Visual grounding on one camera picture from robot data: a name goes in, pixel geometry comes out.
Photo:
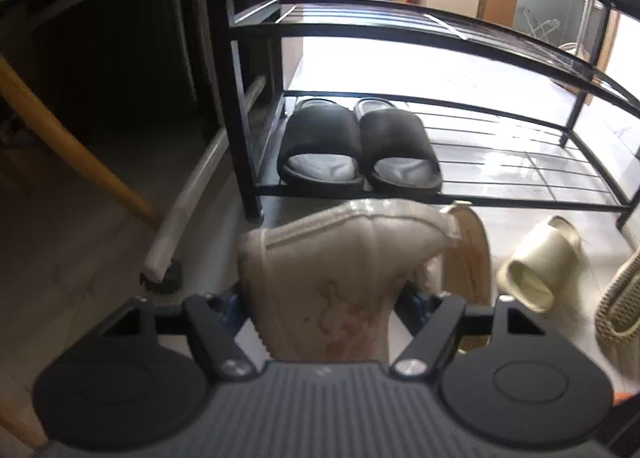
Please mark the black metal shoe rack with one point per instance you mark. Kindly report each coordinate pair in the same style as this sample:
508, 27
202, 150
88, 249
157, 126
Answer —
237, 137

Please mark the white metal stand frame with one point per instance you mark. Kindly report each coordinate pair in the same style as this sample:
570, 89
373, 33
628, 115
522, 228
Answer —
182, 37

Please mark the white basket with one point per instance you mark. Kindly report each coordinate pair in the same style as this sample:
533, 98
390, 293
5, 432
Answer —
575, 50

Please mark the black slide sandal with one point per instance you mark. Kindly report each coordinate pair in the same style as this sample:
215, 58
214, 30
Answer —
320, 137
395, 142

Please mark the white folding drying rack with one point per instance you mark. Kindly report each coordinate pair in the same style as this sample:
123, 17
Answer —
540, 25

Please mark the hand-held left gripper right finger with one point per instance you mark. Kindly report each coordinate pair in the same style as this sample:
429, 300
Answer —
419, 310

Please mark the beige embroidered shoe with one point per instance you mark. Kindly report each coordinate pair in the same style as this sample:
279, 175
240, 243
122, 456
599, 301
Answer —
310, 278
470, 263

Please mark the cream slide slipper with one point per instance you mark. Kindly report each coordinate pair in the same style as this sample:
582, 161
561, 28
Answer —
545, 248

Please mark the cream woven slipper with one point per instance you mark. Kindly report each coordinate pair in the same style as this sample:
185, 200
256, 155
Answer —
622, 308

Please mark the wooden chair leg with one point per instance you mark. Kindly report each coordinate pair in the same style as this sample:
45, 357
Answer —
75, 147
17, 418

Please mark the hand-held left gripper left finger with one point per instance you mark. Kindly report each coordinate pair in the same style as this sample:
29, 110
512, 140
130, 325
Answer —
227, 305

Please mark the dark ribbed panel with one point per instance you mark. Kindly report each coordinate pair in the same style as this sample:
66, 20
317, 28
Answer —
125, 62

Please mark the white tube stand leg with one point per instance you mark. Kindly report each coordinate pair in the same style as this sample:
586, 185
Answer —
200, 177

